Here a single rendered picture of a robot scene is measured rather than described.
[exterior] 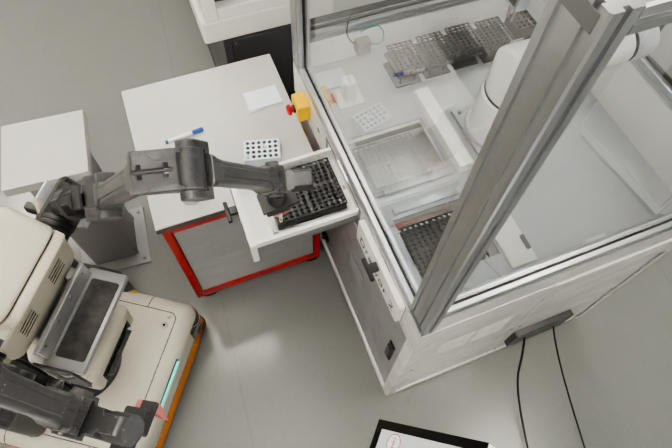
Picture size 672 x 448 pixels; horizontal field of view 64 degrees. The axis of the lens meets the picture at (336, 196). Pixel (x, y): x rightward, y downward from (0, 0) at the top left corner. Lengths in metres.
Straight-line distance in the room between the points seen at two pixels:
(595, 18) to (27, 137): 1.92
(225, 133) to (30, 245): 0.95
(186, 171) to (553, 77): 0.61
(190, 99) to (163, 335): 0.89
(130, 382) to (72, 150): 0.85
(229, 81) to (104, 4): 1.81
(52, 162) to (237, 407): 1.17
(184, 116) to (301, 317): 1.00
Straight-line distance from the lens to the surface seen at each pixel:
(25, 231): 1.23
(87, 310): 1.46
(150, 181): 0.98
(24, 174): 2.10
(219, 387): 2.40
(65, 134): 2.14
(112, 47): 3.53
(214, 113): 2.04
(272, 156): 1.86
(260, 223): 1.68
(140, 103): 2.14
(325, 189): 1.69
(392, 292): 1.50
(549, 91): 0.67
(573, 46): 0.62
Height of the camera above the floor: 2.32
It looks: 60 degrees down
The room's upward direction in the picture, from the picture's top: 3 degrees clockwise
